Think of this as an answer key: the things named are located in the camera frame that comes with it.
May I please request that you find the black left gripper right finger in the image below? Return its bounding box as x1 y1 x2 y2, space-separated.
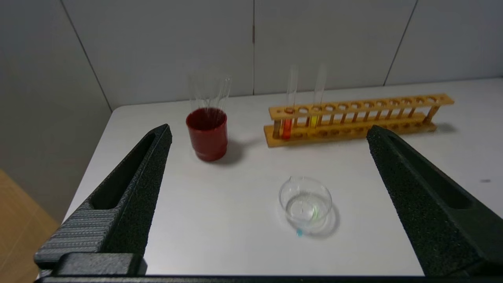
366 125 503 277

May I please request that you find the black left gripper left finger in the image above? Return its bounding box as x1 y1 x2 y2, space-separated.
33 124 173 276

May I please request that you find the test tube with yellow pigment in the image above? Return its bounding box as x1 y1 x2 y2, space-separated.
310 65 327 129

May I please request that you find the test tube with red pigment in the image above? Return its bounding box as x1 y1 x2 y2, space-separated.
281 65 299 140

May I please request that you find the wooden test tube rack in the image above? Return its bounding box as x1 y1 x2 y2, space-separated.
263 94 455 148

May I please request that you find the empty clear test tube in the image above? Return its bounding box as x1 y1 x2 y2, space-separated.
218 77 232 114
202 75 215 111
189 75 199 115

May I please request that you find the red plastic cup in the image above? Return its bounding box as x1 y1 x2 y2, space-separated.
186 107 229 162

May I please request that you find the clear glass beaker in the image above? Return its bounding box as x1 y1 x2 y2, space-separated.
278 176 340 238

